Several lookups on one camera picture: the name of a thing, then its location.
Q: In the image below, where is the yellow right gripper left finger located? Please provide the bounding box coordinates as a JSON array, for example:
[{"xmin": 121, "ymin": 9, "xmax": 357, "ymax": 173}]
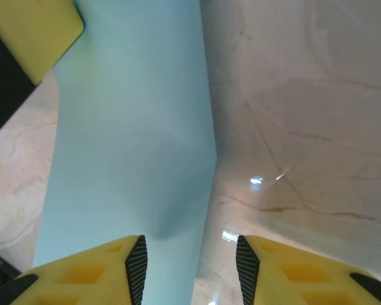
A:
[{"xmin": 0, "ymin": 234, "xmax": 149, "ymax": 305}]

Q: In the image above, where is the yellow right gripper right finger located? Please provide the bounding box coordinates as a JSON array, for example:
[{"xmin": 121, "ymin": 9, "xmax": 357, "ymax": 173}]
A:
[{"xmin": 236, "ymin": 234, "xmax": 381, "ymax": 305}]

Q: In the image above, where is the light blue paper sheet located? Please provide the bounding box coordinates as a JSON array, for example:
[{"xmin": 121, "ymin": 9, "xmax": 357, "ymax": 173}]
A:
[{"xmin": 33, "ymin": 0, "xmax": 217, "ymax": 305}]

